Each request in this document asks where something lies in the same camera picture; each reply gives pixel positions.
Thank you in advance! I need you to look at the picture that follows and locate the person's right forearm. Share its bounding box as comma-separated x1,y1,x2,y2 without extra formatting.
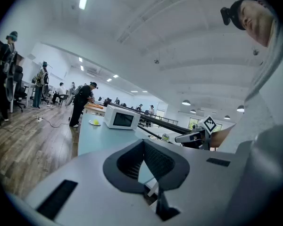
209,125,237,148

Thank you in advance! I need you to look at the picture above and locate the black floor cable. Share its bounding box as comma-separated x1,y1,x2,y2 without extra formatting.
41,117,71,129

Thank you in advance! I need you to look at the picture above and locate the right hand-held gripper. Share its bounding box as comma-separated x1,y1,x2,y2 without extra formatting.
175,115,217,150

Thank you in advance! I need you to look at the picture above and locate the black office chair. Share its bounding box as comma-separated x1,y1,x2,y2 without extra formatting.
13,65,28,113

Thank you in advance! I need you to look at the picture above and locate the white microwave oven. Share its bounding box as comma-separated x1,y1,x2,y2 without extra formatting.
104,105,141,130

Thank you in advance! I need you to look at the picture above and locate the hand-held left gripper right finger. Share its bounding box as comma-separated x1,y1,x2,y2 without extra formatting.
143,140,191,190

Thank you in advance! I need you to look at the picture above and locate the black head camera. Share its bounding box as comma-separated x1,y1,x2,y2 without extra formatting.
220,7,233,26

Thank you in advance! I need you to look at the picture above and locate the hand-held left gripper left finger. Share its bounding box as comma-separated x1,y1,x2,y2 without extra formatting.
103,139,146,194

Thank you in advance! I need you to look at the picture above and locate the person's head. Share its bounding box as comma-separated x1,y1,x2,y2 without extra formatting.
230,0,277,48

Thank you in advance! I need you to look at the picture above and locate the person's grey shirt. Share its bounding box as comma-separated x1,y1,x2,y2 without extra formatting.
218,15,283,154

